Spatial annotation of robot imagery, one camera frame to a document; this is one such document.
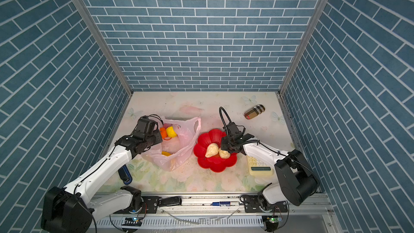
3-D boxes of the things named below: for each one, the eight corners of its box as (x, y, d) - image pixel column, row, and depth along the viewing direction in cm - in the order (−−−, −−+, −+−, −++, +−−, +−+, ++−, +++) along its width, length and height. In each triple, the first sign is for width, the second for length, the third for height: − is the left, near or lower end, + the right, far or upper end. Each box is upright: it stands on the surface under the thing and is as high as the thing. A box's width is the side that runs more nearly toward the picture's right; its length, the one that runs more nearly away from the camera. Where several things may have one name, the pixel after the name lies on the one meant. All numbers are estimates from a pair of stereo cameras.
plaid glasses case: (247, 121, 107) (248, 118, 104) (242, 115, 110) (243, 112, 107) (265, 110, 113) (266, 107, 110) (259, 105, 116) (260, 102, 113)
